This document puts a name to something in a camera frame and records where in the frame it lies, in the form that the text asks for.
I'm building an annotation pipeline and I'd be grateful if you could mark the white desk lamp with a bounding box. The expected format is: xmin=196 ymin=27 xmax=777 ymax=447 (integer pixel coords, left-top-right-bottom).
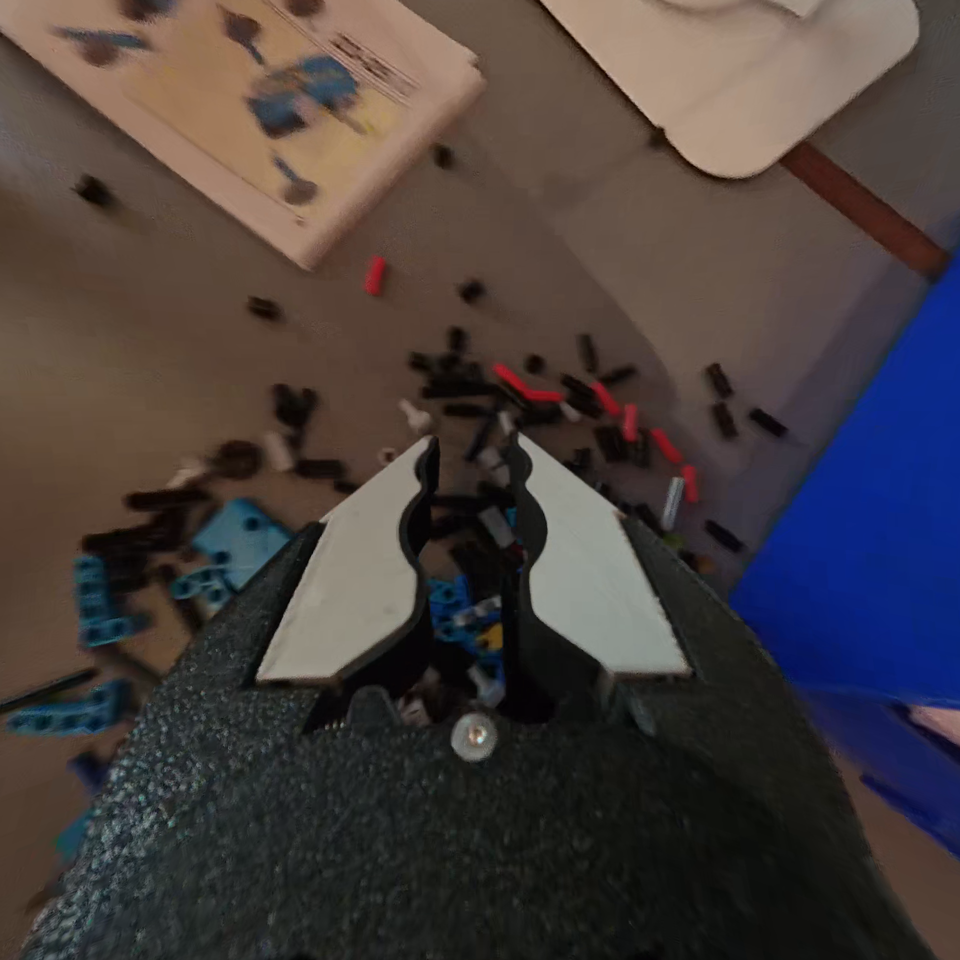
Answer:
xmin=538 ymin=0 xmax=924 ymax=181

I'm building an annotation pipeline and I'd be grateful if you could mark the folded instruction booklet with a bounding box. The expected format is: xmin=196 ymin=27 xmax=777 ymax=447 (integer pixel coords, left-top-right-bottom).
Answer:
xmin=0 ymin=0 xmax=489 ymax=273

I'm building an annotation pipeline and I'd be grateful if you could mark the blue storage bin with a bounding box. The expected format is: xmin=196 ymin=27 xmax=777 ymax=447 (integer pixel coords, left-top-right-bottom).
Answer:
xmin=729 ymin=251 xmax=960 ymax=860

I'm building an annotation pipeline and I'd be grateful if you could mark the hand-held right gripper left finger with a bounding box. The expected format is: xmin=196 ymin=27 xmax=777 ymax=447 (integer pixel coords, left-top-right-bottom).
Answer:
xmin=255 ymin=435 xmax=442 ymax=687

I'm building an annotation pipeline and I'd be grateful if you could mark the pile of small building pieces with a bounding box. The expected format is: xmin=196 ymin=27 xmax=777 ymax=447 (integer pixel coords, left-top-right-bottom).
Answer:
xmin=0 ymin=142 xmax=792 ymax=864

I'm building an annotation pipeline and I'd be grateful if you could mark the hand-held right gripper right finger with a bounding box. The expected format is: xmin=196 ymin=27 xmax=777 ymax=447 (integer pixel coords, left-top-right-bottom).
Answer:
xmin=498 ymin=432 xmax=693 ymax=682

